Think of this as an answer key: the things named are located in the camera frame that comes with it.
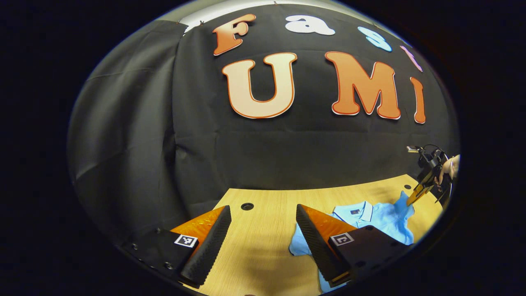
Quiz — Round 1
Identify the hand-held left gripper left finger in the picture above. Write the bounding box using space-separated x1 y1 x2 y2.
119 205 232 288

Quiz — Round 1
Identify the light blue T-shirt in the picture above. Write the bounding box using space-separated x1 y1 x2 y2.
289 191 415 294

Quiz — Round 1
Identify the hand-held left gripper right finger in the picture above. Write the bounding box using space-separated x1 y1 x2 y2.
295 204 412 289

